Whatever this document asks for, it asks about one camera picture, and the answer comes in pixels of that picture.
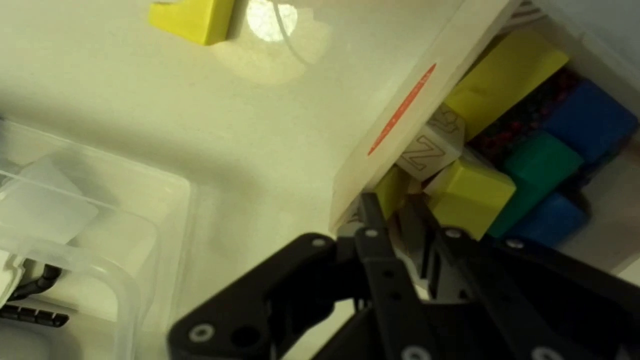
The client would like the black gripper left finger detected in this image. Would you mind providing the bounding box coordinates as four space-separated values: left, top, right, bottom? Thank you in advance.
356 192 434 360

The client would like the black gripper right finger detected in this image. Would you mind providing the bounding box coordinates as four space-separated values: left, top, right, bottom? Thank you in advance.
398 196 640 360

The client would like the yellow triangular block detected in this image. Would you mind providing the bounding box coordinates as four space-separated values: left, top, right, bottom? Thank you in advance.
377 165 410 217

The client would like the yellow arch block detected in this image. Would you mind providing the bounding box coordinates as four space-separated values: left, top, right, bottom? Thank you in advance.
149 0 237 46

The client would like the large yellow rectangular block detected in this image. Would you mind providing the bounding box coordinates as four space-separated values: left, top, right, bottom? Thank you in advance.
424 160 517 239

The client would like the green block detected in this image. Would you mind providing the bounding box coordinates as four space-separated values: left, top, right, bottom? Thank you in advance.
488 132 582 238

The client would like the blue block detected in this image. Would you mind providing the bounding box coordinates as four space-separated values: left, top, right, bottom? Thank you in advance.
545 79 638 164

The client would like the yellow long block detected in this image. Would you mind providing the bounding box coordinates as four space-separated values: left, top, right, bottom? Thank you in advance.
447 29 571 138

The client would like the wooden letter cube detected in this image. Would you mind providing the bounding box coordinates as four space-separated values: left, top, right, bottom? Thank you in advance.
398 108 465 179

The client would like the small clear plastic container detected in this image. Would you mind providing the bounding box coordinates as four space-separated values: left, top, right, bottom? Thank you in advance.
0 119 190 360

